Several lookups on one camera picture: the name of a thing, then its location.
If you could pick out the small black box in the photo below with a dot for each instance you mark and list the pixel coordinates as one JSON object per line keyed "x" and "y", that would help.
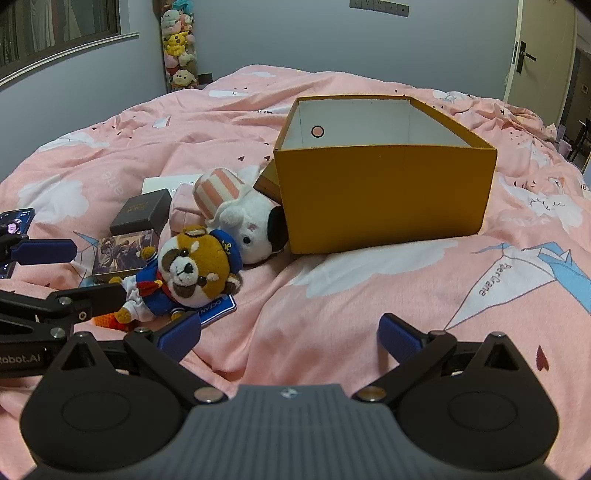
{"x": 138, "y": 210}

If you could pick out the brown cardboard lid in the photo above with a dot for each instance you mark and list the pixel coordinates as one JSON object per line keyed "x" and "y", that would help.
{"x": 268, "y": 184}

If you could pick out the white dog plush striped hat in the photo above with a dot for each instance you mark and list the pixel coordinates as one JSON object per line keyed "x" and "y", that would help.
{"x": 249, "y": 221}

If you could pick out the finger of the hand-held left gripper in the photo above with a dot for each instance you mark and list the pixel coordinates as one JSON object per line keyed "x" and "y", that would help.
{"x": 99, "y": 299}
{"x": 46, "y": 251}

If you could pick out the blue card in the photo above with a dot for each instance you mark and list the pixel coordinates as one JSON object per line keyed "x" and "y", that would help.
{"x": 217, "y": 310}

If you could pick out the pink snap wallet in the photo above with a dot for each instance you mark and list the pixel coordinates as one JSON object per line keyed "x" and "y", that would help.
{"x": 182, "y": 210}

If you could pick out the dark wooden furniture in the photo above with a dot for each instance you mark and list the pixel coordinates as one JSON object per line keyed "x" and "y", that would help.
{"x": 582, "y": 138}

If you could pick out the yellow cardboard box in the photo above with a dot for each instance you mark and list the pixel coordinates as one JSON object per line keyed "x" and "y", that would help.
{"x": 378, "y": 198}

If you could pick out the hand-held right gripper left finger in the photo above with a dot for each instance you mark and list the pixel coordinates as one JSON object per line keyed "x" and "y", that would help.
{"x": 180, "y": 333}

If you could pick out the cream door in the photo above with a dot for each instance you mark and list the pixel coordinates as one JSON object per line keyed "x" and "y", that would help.
{"x": 549, "y": 55}

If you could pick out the flat white box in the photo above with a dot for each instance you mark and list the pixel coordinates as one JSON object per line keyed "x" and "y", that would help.
{"x": 161, "y": 183}

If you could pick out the small orange toy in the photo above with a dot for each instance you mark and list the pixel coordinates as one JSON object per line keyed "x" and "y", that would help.
{"x": 108, "y": 321}

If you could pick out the grey wall sockets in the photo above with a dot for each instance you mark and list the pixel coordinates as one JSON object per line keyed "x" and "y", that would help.
{"x": 378, "y": 7}

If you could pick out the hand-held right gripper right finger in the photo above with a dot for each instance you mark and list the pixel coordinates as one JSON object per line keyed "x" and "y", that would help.
{"x": 397, "y": 340}

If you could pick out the illustrated card box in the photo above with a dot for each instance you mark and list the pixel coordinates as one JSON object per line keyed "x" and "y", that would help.
{"x": 120, "y": 251}

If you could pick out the black smartphone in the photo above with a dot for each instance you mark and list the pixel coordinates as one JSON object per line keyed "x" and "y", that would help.
{"x": 18, "y": 221}

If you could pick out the red panda sailor plush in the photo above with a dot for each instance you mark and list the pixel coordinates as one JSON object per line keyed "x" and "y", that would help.
{"x": 194, "y": 272}

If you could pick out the hanging column of plush toys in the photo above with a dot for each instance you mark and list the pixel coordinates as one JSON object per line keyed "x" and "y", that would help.
{"x": 178, "y": 46}

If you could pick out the dark framed window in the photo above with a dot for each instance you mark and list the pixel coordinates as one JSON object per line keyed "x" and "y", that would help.
{"x": 46, "y": 27}

